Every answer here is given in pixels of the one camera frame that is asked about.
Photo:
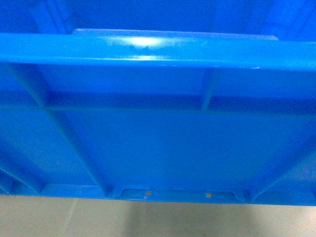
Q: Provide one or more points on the large blue plastic crate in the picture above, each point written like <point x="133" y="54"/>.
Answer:
<point x="209" y="101"/>

